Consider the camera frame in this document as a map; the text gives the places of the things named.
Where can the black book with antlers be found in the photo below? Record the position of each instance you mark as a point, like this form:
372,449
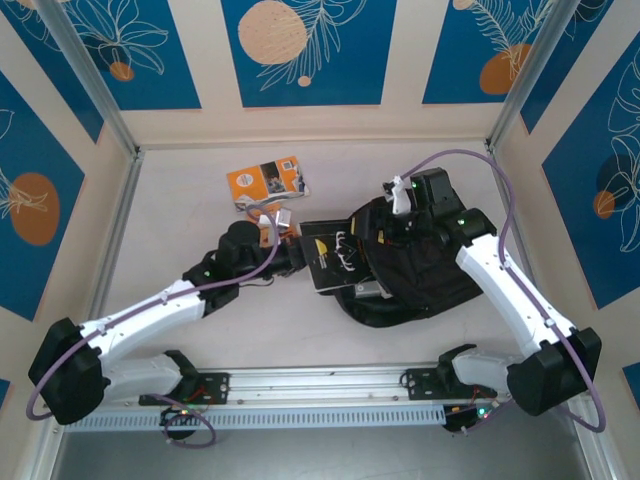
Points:
335,255

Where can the black backpack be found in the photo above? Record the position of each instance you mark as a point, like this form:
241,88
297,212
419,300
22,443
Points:
425,280

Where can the orange torn travel book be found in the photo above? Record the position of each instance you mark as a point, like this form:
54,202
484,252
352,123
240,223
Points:
265,180

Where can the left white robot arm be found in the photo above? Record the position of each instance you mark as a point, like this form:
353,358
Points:
145,320

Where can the left controller board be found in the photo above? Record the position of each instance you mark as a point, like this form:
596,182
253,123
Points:
175,415

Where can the controller board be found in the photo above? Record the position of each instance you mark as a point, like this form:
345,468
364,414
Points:
462,419
175,415

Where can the right controller board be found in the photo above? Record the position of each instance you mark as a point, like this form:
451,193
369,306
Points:
462,419

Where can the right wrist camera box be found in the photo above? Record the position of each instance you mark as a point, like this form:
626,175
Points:
435,187

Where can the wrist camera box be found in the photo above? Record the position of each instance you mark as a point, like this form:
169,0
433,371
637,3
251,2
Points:
435,187
296,252

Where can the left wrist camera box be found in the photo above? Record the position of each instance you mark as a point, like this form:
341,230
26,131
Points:
296,252

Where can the right aluminium side rail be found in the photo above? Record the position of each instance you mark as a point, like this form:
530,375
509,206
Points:
521,250

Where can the aluminium side rail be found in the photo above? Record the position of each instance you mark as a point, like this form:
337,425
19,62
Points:
114,250
521,250

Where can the left aluminium side rail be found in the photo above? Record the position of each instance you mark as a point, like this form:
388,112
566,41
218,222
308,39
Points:
114,250

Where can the left black mount plate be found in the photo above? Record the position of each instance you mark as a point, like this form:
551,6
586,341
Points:
217,387

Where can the black mount plate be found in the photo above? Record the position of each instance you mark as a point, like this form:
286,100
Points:
420,385
217,387

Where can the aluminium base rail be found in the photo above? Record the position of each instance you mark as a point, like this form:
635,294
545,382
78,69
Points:
325,385

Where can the right black mount plate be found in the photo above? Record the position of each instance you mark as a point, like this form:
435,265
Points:
420,385

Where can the right aluminium upright post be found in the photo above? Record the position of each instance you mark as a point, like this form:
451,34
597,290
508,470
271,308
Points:
538,60

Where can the aluminium upright post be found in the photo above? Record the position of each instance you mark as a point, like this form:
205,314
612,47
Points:
82,60
538,60

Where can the left aluminium upright post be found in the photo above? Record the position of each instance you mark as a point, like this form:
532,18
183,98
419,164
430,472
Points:
82,60

